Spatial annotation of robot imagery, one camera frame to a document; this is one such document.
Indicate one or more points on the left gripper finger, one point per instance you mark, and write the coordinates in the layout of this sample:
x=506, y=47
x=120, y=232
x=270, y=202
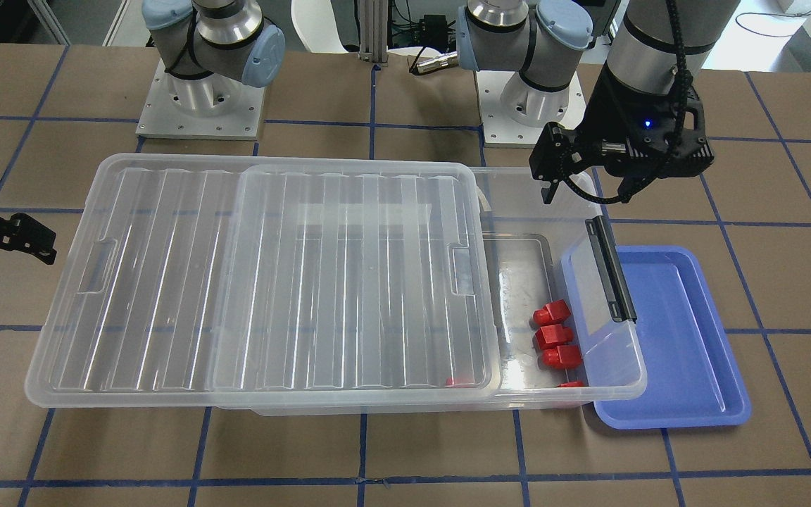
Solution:
x=556, y=157

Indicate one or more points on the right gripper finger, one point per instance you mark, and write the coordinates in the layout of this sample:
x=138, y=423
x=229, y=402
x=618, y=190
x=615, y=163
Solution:
x=24, y=233

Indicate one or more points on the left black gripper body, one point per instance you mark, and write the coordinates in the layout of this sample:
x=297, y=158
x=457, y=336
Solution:
x=604, y=125

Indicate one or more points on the clear plastic box lid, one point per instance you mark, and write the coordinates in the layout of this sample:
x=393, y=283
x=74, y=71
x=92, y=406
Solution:
x=247, y=282

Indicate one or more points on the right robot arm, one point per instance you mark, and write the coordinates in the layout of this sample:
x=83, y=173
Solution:
x=217, y=58

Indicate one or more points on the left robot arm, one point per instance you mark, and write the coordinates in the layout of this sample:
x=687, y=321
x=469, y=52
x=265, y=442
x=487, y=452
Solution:
x=544, y=44

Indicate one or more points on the clear plastic storage box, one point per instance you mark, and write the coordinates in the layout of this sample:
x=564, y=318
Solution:
x=535, y=254

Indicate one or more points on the blue plastic tray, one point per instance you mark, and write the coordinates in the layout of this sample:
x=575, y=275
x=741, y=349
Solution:
x=672, y=368

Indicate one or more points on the white chair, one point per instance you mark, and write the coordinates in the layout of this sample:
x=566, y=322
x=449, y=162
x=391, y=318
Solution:
x=315, y=25

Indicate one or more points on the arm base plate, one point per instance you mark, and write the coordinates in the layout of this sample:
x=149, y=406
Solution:
x=513, y=114
x=212, y=108

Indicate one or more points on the aluminium frame post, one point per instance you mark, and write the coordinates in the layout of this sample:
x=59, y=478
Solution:
x=373, y=28

